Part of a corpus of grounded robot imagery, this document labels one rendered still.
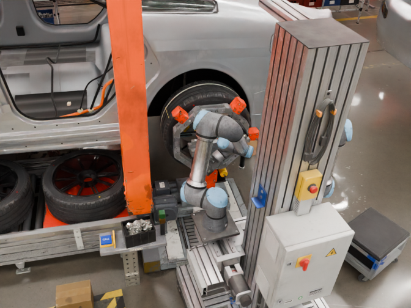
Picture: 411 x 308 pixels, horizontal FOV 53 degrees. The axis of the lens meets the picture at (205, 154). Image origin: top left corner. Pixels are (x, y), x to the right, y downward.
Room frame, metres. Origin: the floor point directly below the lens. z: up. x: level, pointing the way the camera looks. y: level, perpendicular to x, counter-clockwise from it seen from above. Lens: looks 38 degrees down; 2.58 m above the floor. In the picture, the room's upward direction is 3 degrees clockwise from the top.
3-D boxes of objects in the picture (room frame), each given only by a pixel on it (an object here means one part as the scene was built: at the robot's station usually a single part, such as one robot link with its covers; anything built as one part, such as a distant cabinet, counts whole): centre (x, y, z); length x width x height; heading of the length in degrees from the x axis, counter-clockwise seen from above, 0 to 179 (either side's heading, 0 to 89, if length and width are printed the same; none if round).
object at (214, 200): (1.63, -0.07, 0.98); 0.13 x 0.12 x 0.14; 67
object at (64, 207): (2.35, 0.89, 0.39); 0.66 x 0.66 x 0.24
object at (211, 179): (2.44, -0.02, 0.48); 0.16 x 0.12 x 0.17; 15
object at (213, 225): (1.63, -0.08, 0.87); 0.15 x 0.15 x 0.10
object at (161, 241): (1.79, 0.45, 0.44); 0.43 x 0.17 x 0.03; 105
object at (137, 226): (1.80, 0.41, 0.51); 0.20 x 0.14 x 0.13; 112
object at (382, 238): (2.08, -1.28, 0.17); 0.43 x 0.36 x 0.34; 130
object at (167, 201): (2.34, 0.32, 0.26); 0.42 x 0.18 x 0.35; 15
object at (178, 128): (2.40, -0.03, 0.85); 0.54 x 0.07 x 0.54; 105
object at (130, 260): (1.78, 0.48, 0.21); 0.10 x 0.10 x 0.42; 15
